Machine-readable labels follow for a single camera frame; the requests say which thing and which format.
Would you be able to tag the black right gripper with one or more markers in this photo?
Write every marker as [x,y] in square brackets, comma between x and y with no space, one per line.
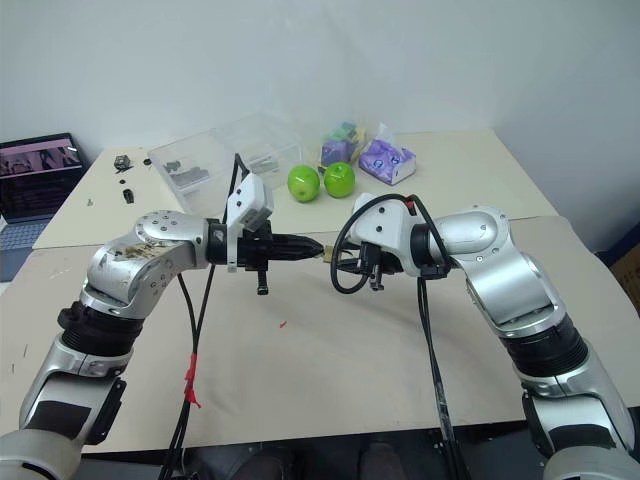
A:
[377,262]

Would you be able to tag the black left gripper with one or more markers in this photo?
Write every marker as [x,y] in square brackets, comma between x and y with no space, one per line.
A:
[255,250]

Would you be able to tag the brass padlock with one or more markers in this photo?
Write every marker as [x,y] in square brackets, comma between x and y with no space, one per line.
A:
[327,253]

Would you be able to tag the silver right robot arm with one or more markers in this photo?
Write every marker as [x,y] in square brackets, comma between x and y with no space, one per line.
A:
[505,260]

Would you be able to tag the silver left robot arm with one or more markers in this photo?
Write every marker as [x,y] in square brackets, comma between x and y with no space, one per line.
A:
[150,270]

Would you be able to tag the green apple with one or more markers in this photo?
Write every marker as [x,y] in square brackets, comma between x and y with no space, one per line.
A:
[303,183]
[339,179]

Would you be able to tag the small purple packet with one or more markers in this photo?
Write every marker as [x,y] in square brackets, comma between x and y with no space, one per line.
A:
[334,151]

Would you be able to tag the purple tissue pack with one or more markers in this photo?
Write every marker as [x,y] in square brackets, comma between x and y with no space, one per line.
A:
[387,160]

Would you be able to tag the clear plastic compartment box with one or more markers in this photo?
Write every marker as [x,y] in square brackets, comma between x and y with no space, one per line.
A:
[225,150]

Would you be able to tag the green and yellow packets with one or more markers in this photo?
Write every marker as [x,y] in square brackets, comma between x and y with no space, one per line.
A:
[347,132]

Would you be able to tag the black parts in box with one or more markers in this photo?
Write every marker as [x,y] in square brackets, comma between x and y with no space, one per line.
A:
[186,172]

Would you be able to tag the small black block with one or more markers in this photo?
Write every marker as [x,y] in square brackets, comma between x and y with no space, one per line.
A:
[128,194]

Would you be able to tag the small dark metal part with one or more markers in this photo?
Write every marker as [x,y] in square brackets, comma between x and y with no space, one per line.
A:
[122,162]

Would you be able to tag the open laptop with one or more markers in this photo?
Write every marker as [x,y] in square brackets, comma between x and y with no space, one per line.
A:
[35,177]

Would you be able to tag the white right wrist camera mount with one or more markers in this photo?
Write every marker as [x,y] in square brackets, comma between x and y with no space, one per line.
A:
[382,220]

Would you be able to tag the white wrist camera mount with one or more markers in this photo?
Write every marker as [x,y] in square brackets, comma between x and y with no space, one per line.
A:
[247,197]
[382,220]

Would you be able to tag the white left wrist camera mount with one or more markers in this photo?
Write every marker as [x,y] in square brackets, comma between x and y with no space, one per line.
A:
[247,197]

